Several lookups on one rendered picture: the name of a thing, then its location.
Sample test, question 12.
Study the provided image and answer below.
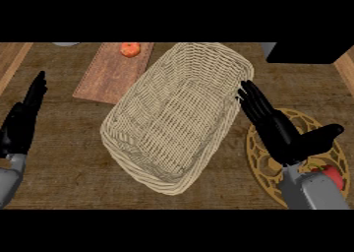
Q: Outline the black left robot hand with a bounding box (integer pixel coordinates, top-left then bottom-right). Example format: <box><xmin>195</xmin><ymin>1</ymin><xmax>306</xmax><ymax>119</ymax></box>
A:
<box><xmin>0</xmin><ymin>70</ymin><xmax>49</xmax><ymax>159</ymax></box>

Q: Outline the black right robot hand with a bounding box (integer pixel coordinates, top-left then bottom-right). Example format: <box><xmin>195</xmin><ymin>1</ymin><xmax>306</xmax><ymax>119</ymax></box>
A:
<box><xmin>235</xmin><ymin>79</ymin><xmax>346</xmax><ymax>166</ymax></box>

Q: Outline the gold openwork round placemat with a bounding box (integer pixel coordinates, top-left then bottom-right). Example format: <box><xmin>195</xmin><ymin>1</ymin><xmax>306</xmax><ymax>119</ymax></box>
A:
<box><xmin>245</xmin><ymin>107</ymin><xmax>352</xmax><ymax>209</ymax></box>

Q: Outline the pale wicker basket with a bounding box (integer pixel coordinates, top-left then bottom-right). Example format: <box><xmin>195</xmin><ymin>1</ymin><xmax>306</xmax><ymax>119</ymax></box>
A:
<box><xmin>99</xmin><ymin>42</ymin><xmax>256</xmax><ymax>197</ymax></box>

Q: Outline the black box appliance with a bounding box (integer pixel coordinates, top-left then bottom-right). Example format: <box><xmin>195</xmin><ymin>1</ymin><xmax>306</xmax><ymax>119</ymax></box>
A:
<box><xmin>266</xmin><ymin>42</ymin><xmax>354</xmax><ymax>66</ymax></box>

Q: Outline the brown wooden cutting board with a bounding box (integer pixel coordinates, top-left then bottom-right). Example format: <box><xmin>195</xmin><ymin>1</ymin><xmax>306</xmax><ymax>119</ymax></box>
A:
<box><xmin>71</xmin><ymin>42</ymin><xmax>157</xmax><ymax>106</ymax></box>

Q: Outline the orange round fruit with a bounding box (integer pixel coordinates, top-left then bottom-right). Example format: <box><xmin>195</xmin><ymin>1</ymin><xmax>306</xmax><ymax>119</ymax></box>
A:
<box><xmin>120</xmin><ymin>42</ymin><xmax>142</xmax><ymax>59</ymax></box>

